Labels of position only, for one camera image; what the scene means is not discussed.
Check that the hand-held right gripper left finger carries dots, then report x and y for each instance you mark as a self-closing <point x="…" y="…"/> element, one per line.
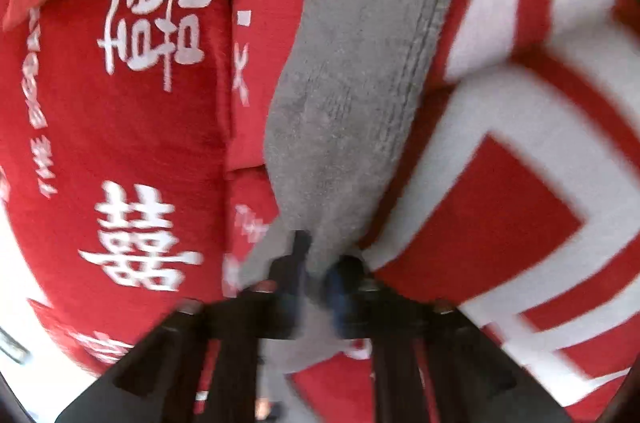
<point x="292" y="288"/>

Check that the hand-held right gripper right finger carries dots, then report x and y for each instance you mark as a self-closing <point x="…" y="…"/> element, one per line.
<point x="340" y="298"/>

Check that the grey knitted small garment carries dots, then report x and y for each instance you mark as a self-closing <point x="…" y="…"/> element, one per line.
<point x="350" y="103"/>

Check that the red printed blanket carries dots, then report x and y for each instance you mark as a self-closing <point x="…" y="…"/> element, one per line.
<point x="140" y="138"/>

